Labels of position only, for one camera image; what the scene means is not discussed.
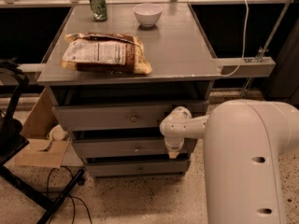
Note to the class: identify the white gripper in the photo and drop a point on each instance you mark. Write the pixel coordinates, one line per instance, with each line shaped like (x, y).
(174, 144)

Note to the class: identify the grey drawer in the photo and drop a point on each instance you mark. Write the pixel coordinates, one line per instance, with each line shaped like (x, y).
(119, 147)
(151, 167)
(76, 118)

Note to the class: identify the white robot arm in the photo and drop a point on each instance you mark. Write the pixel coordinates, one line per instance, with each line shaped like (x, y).
(242, 140)

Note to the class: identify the grey top drawer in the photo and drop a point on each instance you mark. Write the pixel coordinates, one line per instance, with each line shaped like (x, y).
(76, 118)

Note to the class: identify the grey bottom drawer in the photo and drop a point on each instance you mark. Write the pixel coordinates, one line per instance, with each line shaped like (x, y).
(151, 167)

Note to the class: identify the grey drawer cabinet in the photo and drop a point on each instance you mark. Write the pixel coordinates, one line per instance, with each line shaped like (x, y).
(182, 70)

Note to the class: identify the brown chip bag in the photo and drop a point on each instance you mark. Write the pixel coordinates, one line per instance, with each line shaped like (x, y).
(108, 53)

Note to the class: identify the white round object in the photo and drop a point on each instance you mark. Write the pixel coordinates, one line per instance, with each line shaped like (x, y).
(57, 133)

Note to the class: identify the cardboard box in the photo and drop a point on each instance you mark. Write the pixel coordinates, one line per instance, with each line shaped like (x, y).
(41, 151)

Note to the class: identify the white bowl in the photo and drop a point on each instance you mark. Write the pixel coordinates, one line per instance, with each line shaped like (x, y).
(147, 14)

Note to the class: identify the green soda can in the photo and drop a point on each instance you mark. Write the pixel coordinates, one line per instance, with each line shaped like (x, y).
(99, 9)

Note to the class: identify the black stand frame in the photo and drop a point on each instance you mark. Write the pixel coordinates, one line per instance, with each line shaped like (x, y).
(12, 142)

